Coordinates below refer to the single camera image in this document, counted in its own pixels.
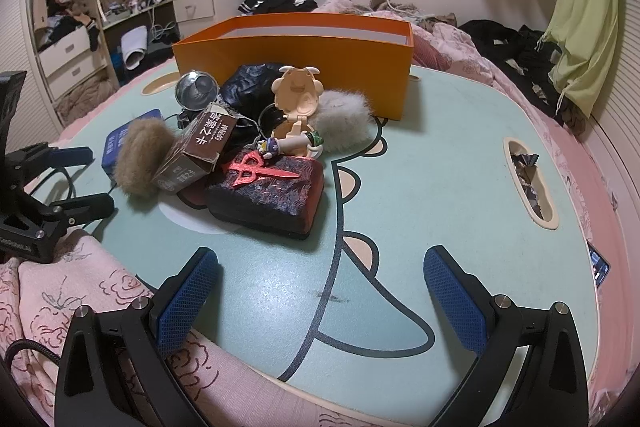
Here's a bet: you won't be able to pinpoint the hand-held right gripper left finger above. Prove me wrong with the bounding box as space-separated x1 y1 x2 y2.
54 247 221 427

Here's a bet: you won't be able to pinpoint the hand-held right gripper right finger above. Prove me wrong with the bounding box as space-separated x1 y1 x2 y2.
422 245 593 427

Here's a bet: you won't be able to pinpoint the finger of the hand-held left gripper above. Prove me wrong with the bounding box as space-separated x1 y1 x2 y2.
30 192 117 235
5 146 94 182

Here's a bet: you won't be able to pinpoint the brown fur pom-pom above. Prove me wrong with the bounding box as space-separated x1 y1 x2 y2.
112 117 177 200

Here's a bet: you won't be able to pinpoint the white fur pom-pom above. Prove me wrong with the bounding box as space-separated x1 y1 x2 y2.
309 89 377 154

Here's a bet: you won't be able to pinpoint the orange cardboard box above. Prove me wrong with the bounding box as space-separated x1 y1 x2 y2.
171 13 416 122

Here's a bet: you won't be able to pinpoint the mint green cartoon desktop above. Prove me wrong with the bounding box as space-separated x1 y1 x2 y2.
42 62 593 413

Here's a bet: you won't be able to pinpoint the blue flat box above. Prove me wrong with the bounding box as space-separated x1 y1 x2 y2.
101 108 166 182

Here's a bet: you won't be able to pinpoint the brown blanket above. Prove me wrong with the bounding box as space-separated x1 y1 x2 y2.
52 74 118 128

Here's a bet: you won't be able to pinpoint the pink rose print cloth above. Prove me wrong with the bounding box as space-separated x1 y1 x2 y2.
0 227 351 427

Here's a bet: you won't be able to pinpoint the white drawer cabinet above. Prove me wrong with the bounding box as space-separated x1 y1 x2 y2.
22 0 121 108

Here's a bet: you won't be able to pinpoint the white curved object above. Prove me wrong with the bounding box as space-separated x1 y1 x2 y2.
120 27 150 70

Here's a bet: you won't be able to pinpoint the black striped sock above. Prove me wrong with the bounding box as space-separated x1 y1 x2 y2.
82 17 103 52

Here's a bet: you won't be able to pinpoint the brown tea box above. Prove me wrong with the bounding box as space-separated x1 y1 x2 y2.
157 103 236 194

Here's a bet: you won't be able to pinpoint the dark red rock base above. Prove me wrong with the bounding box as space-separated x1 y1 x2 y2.
206 153 326 240

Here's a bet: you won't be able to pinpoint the crumpled candy wrappers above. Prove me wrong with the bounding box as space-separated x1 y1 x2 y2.
510 151 551 220

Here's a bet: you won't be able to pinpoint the silver round flashlight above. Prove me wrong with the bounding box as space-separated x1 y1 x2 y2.
174 69 221 118

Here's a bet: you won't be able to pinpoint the smartphone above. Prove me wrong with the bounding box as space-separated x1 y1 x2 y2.
586 241 612 290

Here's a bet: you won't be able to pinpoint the red sword ornament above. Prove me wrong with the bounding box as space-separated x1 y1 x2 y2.
220 150 303 188

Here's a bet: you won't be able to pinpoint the small doll figure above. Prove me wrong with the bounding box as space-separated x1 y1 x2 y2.
255 131 326 160

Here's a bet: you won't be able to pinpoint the black plastic bag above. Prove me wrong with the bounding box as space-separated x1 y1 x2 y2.
219 62 291 128

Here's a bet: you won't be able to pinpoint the white drawer desk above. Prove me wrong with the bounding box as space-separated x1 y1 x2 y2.
100 0 261 38

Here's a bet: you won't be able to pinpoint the beige cartoon figure case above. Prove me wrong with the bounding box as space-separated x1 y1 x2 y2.
270 65 323 142

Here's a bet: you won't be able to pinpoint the dark pink pillow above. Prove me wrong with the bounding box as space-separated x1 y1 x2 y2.
412 27 451 68

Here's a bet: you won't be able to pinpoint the black striped clothes pile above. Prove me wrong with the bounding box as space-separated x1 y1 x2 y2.
237 0 318 15

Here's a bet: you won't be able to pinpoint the pink floral quilt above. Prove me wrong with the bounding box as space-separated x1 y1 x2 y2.
312 0 566 122

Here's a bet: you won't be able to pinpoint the brown knit sweater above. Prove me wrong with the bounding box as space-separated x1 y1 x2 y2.
369 0 458 28

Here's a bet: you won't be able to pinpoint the light green hanging cloth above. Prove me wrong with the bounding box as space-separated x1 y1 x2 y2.
542 0 628 118

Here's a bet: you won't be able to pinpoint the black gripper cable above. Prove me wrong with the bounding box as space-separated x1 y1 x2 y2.
22 164 118 233
2 338 63 365

